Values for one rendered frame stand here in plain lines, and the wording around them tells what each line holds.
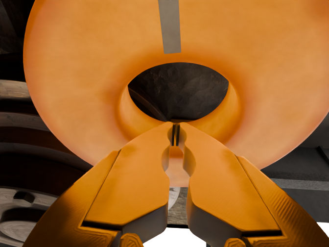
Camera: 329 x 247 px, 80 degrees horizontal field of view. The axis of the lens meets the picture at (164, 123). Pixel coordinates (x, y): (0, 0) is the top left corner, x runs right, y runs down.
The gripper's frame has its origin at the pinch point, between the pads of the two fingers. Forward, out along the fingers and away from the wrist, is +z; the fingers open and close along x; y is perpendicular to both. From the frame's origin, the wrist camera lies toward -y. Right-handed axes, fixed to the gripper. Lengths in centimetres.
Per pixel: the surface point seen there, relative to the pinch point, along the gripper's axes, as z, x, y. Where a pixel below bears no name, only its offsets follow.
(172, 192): 17.2, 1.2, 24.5
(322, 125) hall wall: 741, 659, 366
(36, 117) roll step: 10.2, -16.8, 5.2
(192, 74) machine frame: 27.2, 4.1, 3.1
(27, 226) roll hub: 7.0, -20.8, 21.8
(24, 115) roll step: 10.1, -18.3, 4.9
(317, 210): 486, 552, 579
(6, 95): 11.4, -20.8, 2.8
